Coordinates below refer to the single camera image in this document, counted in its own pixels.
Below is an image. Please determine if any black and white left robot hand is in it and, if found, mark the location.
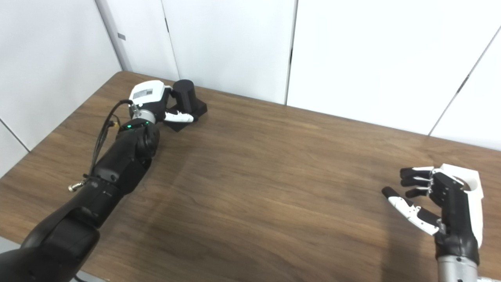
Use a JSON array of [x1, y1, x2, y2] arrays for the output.
[[129, 80, 195, 123]]

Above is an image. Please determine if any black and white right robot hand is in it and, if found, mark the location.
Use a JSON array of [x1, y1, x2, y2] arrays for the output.
[[382, 166, 484, 265]]

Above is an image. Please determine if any black peg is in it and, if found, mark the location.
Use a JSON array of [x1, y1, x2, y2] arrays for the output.
[[164, 80, 208, 132]]

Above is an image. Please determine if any white square piece with hole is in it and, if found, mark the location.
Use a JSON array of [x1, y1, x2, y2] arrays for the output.
[[433, 163, 483, 200]]

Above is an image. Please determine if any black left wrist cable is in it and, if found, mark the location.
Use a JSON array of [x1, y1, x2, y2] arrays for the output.
[[68, 99, 142, 192]]

